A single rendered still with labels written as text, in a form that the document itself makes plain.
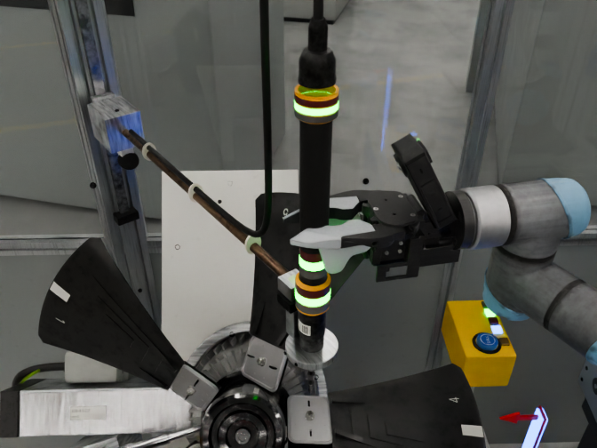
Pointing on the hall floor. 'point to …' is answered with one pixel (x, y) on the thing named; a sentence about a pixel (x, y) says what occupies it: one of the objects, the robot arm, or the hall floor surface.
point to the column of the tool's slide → (131, 234)
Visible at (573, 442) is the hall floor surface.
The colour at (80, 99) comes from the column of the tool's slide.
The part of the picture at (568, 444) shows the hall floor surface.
